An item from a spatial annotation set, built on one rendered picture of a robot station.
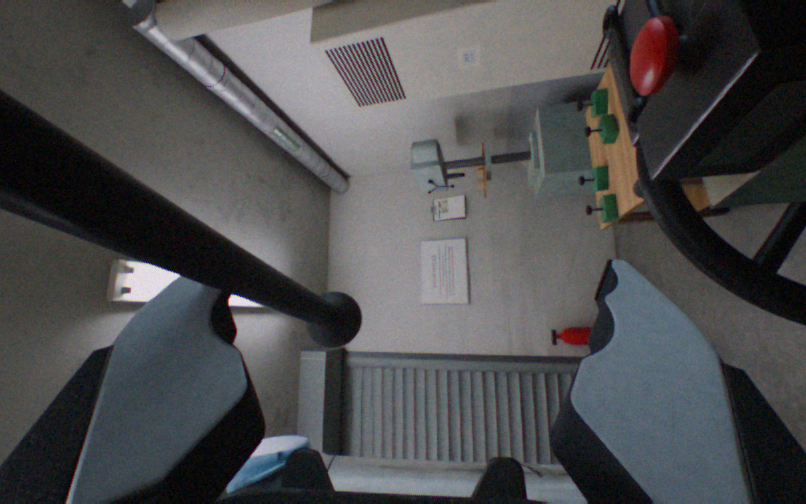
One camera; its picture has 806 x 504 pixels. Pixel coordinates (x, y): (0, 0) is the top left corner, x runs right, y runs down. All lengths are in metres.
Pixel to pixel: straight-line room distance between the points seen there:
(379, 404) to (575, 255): 2.19
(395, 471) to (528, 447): 2.72
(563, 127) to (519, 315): 1.55
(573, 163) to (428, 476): 2.05
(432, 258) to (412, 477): 2.69
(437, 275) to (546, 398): 1.35
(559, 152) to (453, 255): 1.31
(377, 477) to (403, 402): 2.68
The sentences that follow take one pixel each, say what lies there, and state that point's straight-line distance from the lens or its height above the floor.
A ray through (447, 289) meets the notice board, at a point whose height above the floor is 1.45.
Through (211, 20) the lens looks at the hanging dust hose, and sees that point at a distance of 1.95.
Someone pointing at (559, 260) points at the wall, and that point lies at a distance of 3.10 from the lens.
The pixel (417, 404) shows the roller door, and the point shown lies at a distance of 3.13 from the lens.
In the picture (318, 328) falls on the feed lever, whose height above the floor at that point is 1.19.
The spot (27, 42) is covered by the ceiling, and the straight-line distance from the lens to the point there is 1.97.
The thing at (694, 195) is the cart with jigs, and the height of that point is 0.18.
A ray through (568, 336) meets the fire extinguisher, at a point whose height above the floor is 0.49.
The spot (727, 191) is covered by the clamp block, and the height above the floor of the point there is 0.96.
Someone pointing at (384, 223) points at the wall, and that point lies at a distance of 3.28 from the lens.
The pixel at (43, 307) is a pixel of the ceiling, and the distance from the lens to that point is 1.79.
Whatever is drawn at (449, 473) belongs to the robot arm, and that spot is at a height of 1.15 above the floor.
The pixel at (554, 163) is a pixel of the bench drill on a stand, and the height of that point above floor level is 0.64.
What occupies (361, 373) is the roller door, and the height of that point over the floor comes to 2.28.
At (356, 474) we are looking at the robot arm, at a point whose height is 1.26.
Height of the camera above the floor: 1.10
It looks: 14 degrees up
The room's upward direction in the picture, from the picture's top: 93 degrees counter-clockwise
